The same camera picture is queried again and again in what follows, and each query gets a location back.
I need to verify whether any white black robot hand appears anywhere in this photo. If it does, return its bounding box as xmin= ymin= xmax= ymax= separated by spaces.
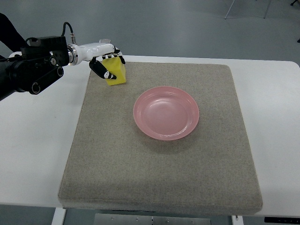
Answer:
xmin=67 ymin=42 xmax=125 ymax=81

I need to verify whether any yellow foam block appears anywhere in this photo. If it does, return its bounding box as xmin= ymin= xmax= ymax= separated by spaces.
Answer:
xmin=102 ymin=57 xmax=126 ymax=86

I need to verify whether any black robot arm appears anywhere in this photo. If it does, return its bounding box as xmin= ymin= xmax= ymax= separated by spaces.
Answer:
xmin=0 ymin=14 xmax=71 ymax=100

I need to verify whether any pink plate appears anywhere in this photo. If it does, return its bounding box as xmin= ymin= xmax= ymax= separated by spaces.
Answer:
xmin=133 ymin=86 xmax=200 ymax=141

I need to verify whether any clear floor socket cover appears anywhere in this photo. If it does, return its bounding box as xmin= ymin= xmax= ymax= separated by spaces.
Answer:
xmin=99 ymin=39 xmax=111 ymax=44

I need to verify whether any grey fabric mat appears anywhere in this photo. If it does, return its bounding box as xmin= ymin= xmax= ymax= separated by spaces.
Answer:
xmin=58 ymin=62 xmax=263 ymax=215

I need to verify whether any white table leg left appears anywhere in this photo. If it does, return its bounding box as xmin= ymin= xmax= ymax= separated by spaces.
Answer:
xmin=51 ymin=208 xmax=67 ymax=225

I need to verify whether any black table control panel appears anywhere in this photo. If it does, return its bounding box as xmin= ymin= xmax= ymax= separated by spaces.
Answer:
xmin=264 ymin=217 xmax=300 ymax=225

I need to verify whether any metal table base plate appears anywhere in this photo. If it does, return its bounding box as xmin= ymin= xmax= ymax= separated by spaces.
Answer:
xmin=93 ymin=213 xmax=211 ymax=225

